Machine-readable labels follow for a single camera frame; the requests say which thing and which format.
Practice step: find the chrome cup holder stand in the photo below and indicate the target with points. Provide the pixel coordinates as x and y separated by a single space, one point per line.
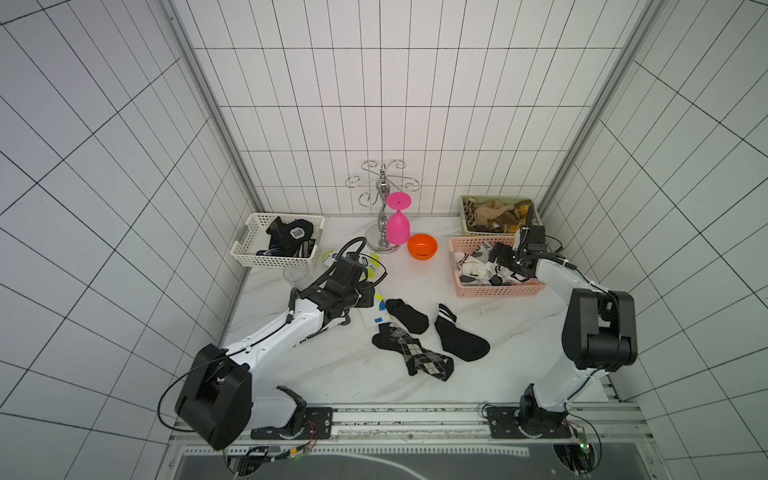
385 179

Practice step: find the orange plastic bowl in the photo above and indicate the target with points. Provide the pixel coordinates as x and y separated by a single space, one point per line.
422 246

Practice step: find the green plastic basket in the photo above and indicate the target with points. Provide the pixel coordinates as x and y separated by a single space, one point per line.
468 203

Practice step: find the white sock yellow blue patches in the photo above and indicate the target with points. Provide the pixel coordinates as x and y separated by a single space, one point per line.
370 302

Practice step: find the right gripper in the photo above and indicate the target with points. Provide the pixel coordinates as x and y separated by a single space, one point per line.
504 260

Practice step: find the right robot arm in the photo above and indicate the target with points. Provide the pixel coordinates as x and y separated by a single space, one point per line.
599 336

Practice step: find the aluminium rail frame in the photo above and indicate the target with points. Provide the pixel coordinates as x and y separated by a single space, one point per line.
458 428

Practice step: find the clear drinking glass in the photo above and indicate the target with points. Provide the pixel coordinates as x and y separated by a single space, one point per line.
296 275

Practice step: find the yellow brown plaid sock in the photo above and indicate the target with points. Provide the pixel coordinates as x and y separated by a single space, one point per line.
525 211

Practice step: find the white plastic basket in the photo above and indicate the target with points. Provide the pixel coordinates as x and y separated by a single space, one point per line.
257 238

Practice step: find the black grey argyle sock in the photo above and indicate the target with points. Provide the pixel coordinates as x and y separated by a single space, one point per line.
392 338

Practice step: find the black sock white logo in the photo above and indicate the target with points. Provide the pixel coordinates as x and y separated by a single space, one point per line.
286 239

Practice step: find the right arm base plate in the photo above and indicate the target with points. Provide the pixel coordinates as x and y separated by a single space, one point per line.
507 423

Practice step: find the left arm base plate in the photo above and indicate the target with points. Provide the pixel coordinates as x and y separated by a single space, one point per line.
312 423

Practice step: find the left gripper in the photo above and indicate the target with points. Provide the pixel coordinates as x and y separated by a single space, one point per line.
366 290

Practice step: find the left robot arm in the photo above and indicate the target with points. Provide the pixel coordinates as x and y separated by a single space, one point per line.
220 399

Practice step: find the pink plastic basket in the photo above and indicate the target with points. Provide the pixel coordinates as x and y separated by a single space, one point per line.
525 287

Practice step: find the white sock grey pattern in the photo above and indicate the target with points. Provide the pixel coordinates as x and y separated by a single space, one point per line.
478 269

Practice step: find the black white sock pile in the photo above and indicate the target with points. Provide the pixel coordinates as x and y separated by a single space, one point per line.
414 321

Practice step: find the black sock white stripes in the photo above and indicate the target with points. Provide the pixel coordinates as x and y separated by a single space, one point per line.
463 344

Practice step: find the pink plastic goblet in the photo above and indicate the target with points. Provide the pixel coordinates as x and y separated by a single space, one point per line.
398 226

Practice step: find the tan beige sock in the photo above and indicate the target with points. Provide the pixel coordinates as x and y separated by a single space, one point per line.
494 215

